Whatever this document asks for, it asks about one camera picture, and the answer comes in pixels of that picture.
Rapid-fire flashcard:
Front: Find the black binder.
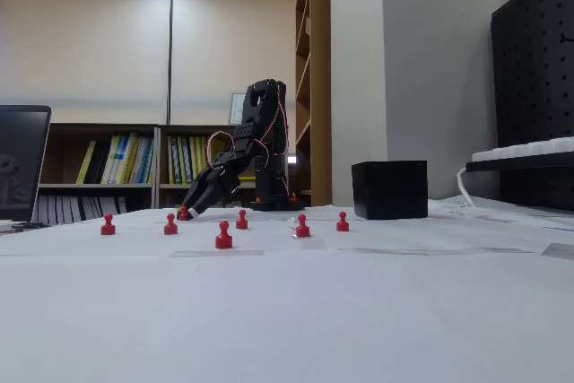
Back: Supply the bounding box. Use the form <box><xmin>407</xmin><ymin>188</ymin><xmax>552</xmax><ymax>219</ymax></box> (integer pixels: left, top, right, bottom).
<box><xmin>84</xmin><ymin>140</ymin><xmax>112</xmax><ymax>186</ymax></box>

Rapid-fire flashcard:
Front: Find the white power strip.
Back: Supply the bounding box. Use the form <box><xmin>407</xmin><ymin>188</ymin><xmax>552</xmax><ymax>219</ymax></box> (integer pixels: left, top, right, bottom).
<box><xmin>471</xmin><ymin>135</ymin><xmax>574</xmax><ymax>163</ymax></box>

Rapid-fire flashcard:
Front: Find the black square box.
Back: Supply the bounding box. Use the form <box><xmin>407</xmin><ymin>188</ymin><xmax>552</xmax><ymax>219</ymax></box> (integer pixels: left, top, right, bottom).
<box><xmin>351</xmin><ymin>160</ymin><xmax>430</xmax><ymax>222</ymax></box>

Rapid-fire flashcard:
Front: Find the black pegboard shelf ledge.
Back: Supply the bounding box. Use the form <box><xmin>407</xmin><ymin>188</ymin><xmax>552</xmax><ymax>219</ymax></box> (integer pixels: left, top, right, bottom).
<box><xmin>465</xmin><ymin>149</ymin><xmax>574</xmax><ymax>174</ymax></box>

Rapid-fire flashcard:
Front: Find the low brown wooden bookshelf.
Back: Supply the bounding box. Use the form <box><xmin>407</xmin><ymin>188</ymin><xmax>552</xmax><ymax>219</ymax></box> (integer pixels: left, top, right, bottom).
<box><xmin>38</xmin><ymin>122</ymin><xmax>159</xmax><ymax>225</ymax></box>
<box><xmin>156</xmin><ymin>124</ymin><xmax>270</xmax><ymax>210</ymax></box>

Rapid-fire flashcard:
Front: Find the tall brown wooden bookshelf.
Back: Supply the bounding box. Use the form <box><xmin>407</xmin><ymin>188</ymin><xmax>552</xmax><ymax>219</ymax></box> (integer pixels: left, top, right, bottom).
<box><xmin>294</xmin><ymin>0</ymin><xmax>332</xmax><ymax>208</ymax></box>

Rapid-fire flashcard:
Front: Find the thin yellow book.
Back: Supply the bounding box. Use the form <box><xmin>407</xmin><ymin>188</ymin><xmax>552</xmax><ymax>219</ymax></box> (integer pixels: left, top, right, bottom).
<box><xmin>74</xmin><ymin>139</ymin><xmax>98</xmax><ymax>186</ymax></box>

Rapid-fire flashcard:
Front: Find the blue white book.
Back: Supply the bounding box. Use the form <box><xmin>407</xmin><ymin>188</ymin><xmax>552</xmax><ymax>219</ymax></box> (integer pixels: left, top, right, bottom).
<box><xmin>115</xmin><ymin>133</ymin><xmax>136</xmax><ymax>186</ymax></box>

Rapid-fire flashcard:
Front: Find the white power cable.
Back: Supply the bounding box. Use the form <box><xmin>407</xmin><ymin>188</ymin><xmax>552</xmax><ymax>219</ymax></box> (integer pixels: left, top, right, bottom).
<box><xmin>456</xmin><ymin>166</ymin><xmax>477</xmax><ymax>208</ymax></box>

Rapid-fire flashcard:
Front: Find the black perforated pegboard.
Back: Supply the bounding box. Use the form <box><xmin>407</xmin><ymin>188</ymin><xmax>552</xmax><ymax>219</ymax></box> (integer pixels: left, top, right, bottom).
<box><xmin>490</xmin><ymin>0</ymin><xmax>574</xmax><ymax>213</ymax></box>

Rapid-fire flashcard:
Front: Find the white framed certificate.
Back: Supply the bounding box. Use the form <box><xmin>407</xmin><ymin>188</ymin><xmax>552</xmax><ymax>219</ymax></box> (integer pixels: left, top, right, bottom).
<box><xmin>230</xmin><ymin>92</ymin><xmax>247</xmax><ymax>126</ymax></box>

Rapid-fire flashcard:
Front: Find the white taped paper cover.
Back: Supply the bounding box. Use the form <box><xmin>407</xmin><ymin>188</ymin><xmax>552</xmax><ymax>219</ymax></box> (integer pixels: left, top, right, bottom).
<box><xmin>0</xmin><ymin>197</ymin><xmax>574</xmax><ymax>383</ymax></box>

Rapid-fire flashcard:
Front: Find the dark vertical wall trim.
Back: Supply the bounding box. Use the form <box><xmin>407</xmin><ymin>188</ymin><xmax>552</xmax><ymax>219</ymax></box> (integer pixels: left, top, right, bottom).
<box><xmin>166</xmin><ymin>0</ymin><xmax>175</xmax><ymax>126</ymax></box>

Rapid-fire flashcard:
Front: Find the grey white binders row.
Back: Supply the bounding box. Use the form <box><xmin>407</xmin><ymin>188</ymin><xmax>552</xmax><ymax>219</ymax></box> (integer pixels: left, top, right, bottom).
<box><xmin>38</xmin><ymin>196</ymin><xmax>129</xmax><ymax>226</ymax></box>

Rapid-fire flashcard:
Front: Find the wide plain yellow binder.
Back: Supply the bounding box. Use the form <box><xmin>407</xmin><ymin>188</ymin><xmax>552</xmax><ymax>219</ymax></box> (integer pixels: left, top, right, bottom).
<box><xmin>206</xmin><ymin>135</ymin><xmax>226</xmax><ymax>169</ymax></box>

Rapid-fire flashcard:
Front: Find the dark laptop screen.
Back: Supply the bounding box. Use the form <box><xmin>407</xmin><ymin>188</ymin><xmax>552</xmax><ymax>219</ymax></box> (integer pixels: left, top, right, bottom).
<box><xmin>0</xmin><ymin>104</ymin><xmax>53</xmax><ymax>224</ymax></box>

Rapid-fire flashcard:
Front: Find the yellow binder printed spine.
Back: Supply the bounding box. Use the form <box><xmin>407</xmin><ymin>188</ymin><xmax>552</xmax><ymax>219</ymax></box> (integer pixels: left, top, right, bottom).
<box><xmin>187</xmin><ymin>135</ymin><xmax>199</xmax><ymax>185</ymax></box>
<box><xmin>196</xmin><ymin>135</ymin><xmax>209</xmax><ymax>177</ymax></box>
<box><xmin>176</xmin><ymin>135</ymin><xmax>189</xmax><ymax>186</ymax></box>
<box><xmin>167</xmin><ymin>135</ymin><xmax>177</xmax><ymax>186</ymax></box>

